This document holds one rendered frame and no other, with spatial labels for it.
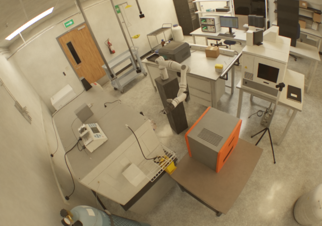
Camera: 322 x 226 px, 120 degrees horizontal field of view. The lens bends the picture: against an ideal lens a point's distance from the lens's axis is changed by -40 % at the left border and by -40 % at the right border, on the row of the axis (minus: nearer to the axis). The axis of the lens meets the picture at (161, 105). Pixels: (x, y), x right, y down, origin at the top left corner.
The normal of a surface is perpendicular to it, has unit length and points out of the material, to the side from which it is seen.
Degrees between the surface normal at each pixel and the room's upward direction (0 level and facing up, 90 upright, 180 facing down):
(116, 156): 90
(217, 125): 0
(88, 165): 0
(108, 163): 90
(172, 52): 51
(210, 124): 0
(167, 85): 90
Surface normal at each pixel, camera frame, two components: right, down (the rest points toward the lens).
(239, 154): -0.26, -0.72
